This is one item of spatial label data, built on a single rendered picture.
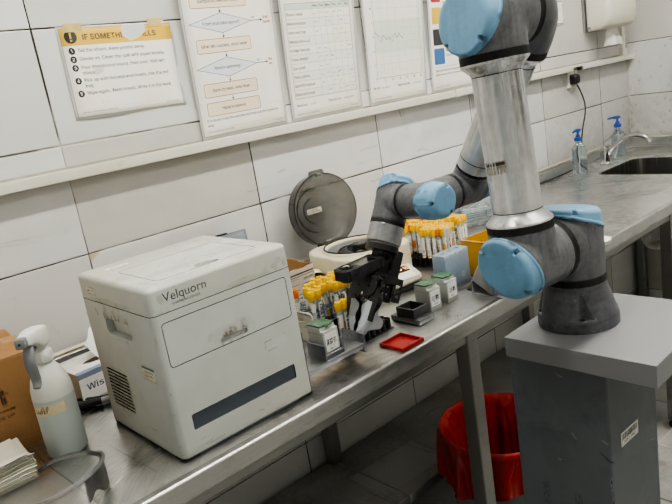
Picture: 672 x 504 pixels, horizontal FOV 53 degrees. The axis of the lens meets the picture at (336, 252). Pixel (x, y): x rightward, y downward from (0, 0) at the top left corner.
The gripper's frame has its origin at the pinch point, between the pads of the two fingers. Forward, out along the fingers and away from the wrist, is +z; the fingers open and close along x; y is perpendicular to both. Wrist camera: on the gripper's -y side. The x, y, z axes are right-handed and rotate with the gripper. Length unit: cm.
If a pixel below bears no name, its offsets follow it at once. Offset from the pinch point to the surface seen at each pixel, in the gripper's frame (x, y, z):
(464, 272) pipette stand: 6.2, 40.4, -21.9
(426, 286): 2.5, 22.2, -14.9
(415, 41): 58, 56, -102
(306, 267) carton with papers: 25.0, 3.8, -13.2
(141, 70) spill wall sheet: 59, -34, -52
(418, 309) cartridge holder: 0.4, 18.6, -8.9
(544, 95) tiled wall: 59, 142, -118
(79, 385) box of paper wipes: 38, -38, 23
